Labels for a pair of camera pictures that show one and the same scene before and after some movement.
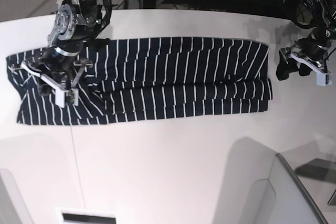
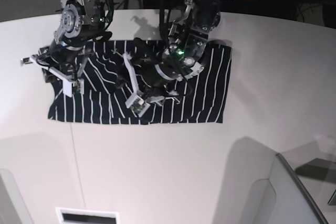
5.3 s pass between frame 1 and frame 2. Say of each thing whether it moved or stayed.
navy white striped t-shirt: moved
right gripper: moved
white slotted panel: stayed
